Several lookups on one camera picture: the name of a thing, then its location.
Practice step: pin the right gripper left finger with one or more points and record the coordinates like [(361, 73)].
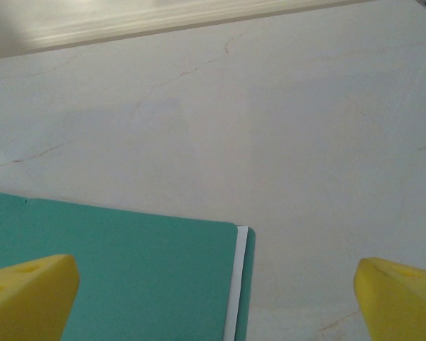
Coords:
[(25, 302)]

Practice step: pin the white drawing sheet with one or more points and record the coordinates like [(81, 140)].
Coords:
[(236, 284)]

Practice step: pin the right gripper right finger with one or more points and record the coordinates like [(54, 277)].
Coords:
[(404, 305)]

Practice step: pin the green folder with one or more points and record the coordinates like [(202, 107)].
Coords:
[(145, 277)]

